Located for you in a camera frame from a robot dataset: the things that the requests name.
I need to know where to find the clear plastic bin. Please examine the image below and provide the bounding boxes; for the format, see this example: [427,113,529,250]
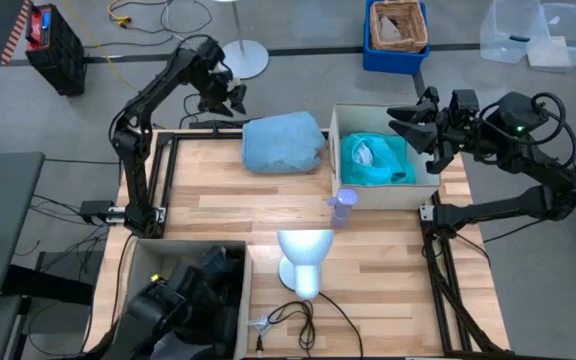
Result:
[480,0,557,64]
[526,2,576,69]

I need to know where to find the white gooseneck desk lamp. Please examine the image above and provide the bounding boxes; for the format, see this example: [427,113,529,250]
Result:
[276,228,335,301]

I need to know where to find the blue plastic bin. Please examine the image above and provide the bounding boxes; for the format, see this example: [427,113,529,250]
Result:
[362,0,430,76]

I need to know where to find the grey desk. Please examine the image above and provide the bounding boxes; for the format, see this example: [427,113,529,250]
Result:
[0,152,46,306]

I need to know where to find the beige fabric storage box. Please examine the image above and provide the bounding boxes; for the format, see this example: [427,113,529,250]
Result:
[117,238,254,360]

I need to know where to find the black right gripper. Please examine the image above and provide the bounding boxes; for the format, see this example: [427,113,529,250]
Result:
[386,87,484,175]

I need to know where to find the white cardboard box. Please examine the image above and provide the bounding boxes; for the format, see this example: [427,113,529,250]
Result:
[328,103,442,211]

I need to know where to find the black aluminium table frame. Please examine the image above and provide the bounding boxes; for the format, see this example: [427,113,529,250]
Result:
[145,127,519,360]

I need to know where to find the dark blue denim jeans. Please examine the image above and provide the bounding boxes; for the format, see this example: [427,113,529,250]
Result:
[167,244,245,360]

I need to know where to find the wicker basket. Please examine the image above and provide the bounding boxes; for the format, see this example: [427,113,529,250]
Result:
[369,0,428,54]

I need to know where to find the purple spray bottle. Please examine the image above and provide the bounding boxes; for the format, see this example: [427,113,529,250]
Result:
[326,188,359,230]

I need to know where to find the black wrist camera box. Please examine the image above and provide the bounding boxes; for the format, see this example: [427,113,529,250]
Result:
[449,88,481,121]

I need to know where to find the black lamp power cord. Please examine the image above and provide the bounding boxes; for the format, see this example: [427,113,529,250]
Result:
[255,292,364,359]

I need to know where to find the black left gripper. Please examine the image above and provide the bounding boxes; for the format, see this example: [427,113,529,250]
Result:
[195,64,248,117]

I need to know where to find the grey round-base floor stand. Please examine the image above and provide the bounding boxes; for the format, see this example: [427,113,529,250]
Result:
[212,0,270,80]

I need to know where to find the grey garment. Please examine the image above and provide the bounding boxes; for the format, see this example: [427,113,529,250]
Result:
[151,333,195,360]

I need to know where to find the white printed warning label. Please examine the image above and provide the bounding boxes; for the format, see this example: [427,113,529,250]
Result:
[247,314,274,336]

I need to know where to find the teal knit sweater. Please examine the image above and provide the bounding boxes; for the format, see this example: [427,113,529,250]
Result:
[340,132,417,186]

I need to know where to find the yellow cable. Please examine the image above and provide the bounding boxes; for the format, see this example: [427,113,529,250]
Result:
[62,0,139,94]

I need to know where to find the black and red case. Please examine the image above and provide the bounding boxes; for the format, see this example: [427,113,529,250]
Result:
[24,3,88,97]

